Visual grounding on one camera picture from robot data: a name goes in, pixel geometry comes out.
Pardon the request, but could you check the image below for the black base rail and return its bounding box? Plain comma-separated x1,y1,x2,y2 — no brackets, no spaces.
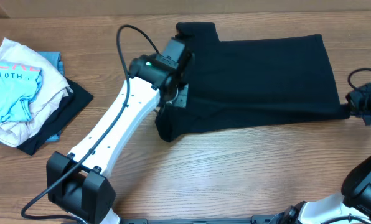
102,213,283,224

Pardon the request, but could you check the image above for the black t-shirt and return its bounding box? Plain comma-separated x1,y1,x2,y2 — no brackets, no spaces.
155,22,349,142

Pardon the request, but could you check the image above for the beige folded garment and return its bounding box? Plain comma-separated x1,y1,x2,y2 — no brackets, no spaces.
0,38,72,147

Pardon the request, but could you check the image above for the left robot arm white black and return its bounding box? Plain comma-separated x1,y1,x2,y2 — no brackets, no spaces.
45,53,195,223

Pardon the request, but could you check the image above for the light blue printed t-shirt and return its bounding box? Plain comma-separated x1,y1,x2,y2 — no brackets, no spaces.
0,61,42,124

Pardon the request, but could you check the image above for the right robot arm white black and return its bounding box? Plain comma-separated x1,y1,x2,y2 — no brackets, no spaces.
270,156,371,223

